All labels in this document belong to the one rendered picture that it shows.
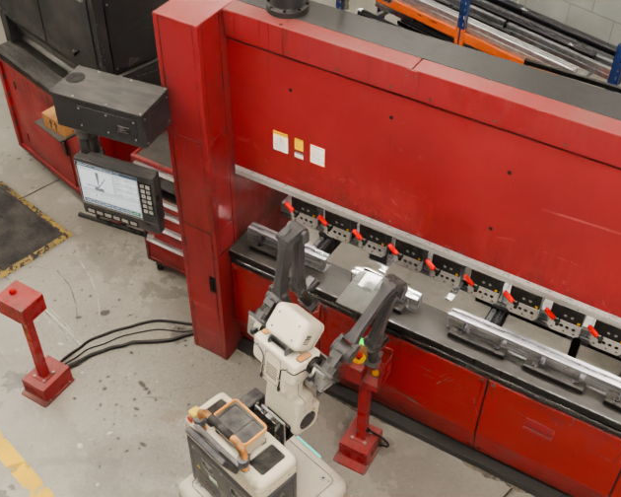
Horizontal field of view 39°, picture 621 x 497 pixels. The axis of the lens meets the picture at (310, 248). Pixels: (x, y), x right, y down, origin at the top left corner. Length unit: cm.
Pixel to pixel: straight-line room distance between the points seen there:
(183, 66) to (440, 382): 206
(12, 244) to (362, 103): 330
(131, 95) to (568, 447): 272
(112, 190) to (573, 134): 221
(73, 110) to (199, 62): 66
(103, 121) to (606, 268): 234
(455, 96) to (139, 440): 273
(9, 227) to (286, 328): 321
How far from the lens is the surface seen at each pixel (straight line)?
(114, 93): 419
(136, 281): 598
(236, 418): 407
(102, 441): 520
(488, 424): 472
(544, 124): 353
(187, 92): 418
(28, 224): 657
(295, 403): 411
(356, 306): 437
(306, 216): 448
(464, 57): 376
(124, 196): 439
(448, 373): 456
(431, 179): 393
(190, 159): 443
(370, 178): 410
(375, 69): 374
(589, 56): 560
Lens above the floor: 422
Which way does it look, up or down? 44 degrees down
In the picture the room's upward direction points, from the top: 1 degrees clockwise
